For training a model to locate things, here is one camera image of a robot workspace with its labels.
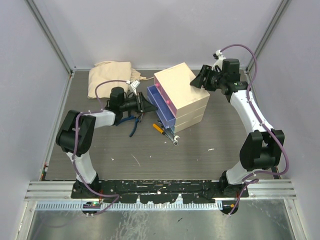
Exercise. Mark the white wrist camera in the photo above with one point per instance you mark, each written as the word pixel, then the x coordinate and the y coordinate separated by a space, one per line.
pixel 218 65
pixel 132 86

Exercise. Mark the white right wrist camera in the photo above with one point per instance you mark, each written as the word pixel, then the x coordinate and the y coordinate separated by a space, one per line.
pixel 218 65

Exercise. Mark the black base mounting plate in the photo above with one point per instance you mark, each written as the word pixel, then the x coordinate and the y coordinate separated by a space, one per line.
pixel 167 191

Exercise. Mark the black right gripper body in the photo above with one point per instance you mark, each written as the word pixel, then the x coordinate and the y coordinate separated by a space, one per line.
pixel 213 80

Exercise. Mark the silver combination wrench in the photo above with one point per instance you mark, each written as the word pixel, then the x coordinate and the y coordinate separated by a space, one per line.
pixel 170 134

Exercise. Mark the silver ratchet wrench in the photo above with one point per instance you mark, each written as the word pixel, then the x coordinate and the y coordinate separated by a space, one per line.
pixel 174 139

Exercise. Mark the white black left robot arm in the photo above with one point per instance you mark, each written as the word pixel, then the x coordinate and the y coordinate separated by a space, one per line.
pixel 77 130

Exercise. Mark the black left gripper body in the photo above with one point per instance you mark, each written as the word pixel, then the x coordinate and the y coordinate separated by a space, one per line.
pixel 139 104

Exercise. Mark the light blue cable duct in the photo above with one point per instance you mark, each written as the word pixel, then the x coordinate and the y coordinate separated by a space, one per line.
pixel 94 206

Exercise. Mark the pastel mini drawer chest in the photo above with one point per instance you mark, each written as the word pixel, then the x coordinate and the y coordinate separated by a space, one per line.
pixel 179 105

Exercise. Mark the orange handle screwdriver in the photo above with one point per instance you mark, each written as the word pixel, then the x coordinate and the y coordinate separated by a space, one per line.
pixel 160 129

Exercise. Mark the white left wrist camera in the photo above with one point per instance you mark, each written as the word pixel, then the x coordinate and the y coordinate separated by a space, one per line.
pixel 132 86

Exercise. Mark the beige folded cloth bag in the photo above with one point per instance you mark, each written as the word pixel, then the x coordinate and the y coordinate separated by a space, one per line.
pixel 108 71

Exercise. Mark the aluminium frame rail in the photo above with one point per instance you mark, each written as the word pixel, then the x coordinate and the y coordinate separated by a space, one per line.
pixel 49 190

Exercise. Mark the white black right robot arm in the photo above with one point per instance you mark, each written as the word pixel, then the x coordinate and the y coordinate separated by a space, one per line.
pixel 262 148

